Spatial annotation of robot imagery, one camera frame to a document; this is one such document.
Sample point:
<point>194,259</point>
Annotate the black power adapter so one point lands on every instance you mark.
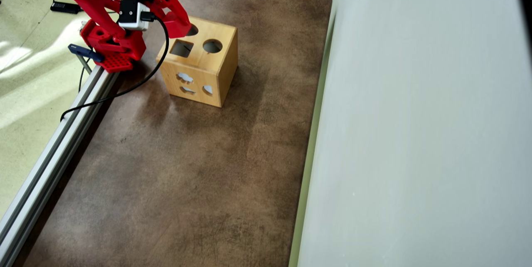
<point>62,7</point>

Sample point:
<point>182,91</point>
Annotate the aluminium extrusion rail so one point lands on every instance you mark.
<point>54,154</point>

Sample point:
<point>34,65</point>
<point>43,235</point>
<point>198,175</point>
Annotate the wooden shape sorter box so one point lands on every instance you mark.
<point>228,63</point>

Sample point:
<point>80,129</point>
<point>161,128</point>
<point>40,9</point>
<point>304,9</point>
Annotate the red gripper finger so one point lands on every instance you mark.
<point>183,19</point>

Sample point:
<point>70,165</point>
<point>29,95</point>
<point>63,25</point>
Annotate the blue clamp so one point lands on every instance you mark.
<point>83,52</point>

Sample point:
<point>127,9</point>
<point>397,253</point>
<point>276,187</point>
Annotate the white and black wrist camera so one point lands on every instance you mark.
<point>132,15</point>

